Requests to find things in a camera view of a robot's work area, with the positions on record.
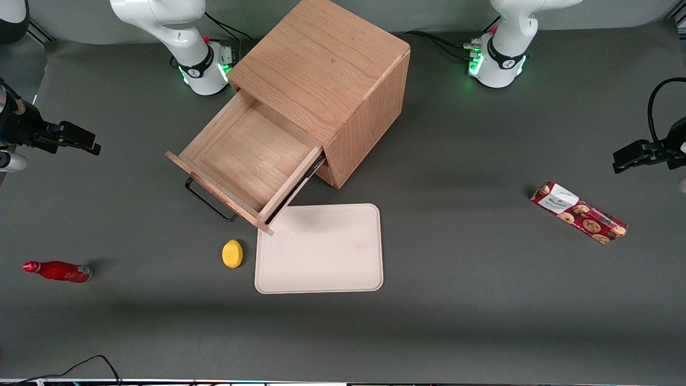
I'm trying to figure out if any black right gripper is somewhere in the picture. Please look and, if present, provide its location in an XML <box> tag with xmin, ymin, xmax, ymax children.
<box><xmin>0</xmin><ymin>80</ymin><xmax>101</xmax><ymax>157</ymax></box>

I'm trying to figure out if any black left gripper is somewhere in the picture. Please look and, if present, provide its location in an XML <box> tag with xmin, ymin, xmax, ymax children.
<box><xmin>614</xmin><ymin>117</ymin><xmax>686</xmax><ymax>174</ymax></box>

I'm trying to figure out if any long black drawer handle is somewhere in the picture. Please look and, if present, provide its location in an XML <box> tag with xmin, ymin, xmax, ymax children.
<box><xmin>185</xmin><ymin>177</ymin><xmax>237</xmax><ymax>222</ymax></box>

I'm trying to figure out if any wooden drawer with long handle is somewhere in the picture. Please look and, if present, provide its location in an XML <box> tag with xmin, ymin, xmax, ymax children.
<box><xmin>165</xmin><ymin>91</ymin><xmax>327</xmax><ymax>236</ymax></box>

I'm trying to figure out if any wooden two-drawer cabinet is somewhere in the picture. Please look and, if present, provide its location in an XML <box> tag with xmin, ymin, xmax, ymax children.
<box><xmin>228</xmin><ymin>0</ymin><xmax>412</xmax><ymax>190</ymax></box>

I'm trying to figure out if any red cookie package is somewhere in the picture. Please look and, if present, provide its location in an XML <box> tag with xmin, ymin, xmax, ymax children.
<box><xmin>530</xmin><ymin>181</ymin><xmax>628</xmax><ymax>245</ymax></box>

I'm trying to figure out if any red bottle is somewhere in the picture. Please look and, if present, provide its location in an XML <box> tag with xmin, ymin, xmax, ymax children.
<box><xmin>23</xmin><ymin>261</ymin><xmax>93</xmax><ymax>284</ymax></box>

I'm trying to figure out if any yellow lemon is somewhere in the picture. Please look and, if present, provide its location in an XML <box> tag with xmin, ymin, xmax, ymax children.
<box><xmin>222</xmin><ymin>239</ymin><xmax>244</xmax><ymax>269</ymax></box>

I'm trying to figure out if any dark grey table mat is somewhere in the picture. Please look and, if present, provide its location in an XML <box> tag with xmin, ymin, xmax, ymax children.
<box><xmin>0</xmin><ymin>21</ymin><xmax>686</xmax><ymax>382</ymax></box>

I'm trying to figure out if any cream rectangular tray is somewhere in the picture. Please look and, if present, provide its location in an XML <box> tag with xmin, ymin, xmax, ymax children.
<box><xmin>255</xmin><ymin>203</ymin><xmax>384</xmax><ymax>295</ymax></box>

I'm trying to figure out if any black looped gripper cable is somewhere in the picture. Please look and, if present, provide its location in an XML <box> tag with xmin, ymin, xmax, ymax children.
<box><xmin>647</xmin><ymin>78</ymin><xmax>686</xmax><ymax>148</ymax></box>

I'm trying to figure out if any black right arm base cable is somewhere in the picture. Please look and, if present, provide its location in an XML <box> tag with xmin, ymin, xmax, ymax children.
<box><xmin>204</xmin><ymin>10</ymin><xmax>251</xmax><ymax>41</ymax></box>

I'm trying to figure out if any black arm base cable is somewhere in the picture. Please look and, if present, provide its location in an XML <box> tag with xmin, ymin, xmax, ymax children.
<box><xmin>204</xmin><ymin>10</ymin><xmax>251</xmax><ymax>41</ymax></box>
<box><xmin>410</xmin><ymin>29</ymin><xmax>483</xmax><ymax>62</ymax></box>

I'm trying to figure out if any black cable at table edge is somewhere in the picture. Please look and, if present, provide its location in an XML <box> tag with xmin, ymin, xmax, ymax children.
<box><xmin>0</xmin><ymin>355</ymin><xmax>123</xmax><ymax>384</ymax></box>

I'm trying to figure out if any black left arm base cable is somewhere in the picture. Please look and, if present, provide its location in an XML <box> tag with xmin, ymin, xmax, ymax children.
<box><xmin>410</xmin><ymin>29</ymin><xmax>483</xmax><ymax>62</ymax></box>

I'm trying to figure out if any wooden drawer with short handle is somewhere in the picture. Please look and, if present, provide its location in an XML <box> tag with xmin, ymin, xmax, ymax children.
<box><xmin>314</xmin><ymin>160</ymin><xmax>337</xmax><ymax>187</ymax></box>

